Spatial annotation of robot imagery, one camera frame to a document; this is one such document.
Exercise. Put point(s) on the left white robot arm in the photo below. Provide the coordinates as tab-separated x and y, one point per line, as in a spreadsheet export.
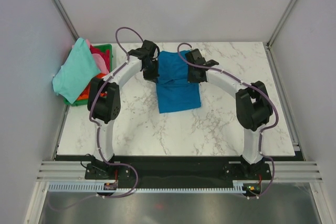
104	102

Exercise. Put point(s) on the right aluminium frame post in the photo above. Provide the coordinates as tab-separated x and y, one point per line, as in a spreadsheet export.
281	23

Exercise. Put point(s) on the aluminium front rail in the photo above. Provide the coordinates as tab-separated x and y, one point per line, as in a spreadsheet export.
285	172

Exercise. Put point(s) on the aluminium frame post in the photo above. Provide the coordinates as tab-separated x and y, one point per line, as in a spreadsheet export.
65	17
281	23

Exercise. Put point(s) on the pink t shirt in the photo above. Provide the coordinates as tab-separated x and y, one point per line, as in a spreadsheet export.
101	65

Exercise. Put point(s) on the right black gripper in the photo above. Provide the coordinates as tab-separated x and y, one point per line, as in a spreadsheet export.
190	78

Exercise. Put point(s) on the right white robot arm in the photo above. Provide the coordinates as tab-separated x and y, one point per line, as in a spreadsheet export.
253	108

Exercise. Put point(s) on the teal t shirt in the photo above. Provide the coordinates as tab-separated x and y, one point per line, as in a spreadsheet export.
76	73

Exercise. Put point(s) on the left aluminium frame post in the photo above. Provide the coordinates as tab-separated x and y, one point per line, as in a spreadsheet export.
65	17

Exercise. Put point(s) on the white slotted cable duct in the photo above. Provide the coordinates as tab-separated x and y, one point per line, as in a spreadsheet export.
150	186

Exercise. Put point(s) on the green plastic bin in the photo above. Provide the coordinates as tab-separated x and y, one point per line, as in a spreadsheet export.
84	102

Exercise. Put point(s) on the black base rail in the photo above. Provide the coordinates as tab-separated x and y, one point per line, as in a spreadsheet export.
139	168

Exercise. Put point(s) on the blue t shirt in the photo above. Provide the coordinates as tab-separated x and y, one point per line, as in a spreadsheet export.
174	92

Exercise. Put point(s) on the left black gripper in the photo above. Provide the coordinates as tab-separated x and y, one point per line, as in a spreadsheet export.
153	76

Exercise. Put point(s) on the dark red t shirt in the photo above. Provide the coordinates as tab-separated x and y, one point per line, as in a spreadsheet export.
104	51

